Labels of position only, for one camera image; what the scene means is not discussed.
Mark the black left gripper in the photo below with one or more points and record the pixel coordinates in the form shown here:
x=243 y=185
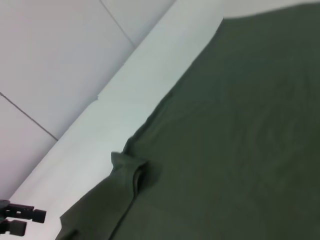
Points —
x=3 y=204

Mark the dark green shirt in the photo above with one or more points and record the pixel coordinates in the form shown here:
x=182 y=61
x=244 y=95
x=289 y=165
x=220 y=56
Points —
x=225 y=137

